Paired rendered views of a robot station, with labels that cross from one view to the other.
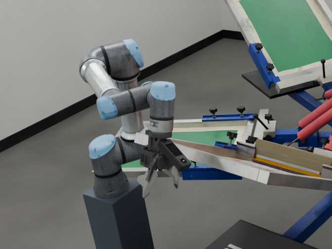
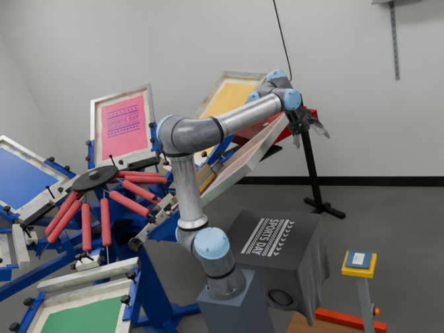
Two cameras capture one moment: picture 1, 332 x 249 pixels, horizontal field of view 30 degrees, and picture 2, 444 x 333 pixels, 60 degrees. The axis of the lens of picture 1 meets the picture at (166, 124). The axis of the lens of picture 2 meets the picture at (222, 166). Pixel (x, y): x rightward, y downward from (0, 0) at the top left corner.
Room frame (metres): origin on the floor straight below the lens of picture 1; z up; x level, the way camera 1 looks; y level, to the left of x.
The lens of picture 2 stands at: (2.41, 1.39, 2.20)
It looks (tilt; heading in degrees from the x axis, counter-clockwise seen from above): 25 degrees down; 257
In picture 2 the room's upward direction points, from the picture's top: 17 degrees counter-clockwise
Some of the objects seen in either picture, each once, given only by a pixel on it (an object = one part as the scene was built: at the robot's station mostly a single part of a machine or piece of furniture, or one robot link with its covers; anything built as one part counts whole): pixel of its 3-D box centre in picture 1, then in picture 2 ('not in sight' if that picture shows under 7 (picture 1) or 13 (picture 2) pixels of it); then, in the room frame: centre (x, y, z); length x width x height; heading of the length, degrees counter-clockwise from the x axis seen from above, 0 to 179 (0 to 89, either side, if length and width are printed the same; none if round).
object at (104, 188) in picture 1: (109, 178); (222, 275); (2.27, 0.27, 1.25); 0.15 x 0.15 x 0.10
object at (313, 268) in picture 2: not in sight; (314, 271); (1.77, -0.05, 0.74); 0.45 x 0.03 x 0.43; 42
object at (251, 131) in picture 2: not in sight; (270, 125); (1.29, -1.35, 1.06); 0.61 x 0.46 x 0.12; 12
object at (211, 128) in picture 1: (202, 131); (68, 314); (2.95, -0.18, 1.05); 1.08 x 0.61 x 0.23; 72
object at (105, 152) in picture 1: (105, 153); (213, 250); (2.28, 0.26, 1.37); 0.13 x 0.12 x 0.14; 105
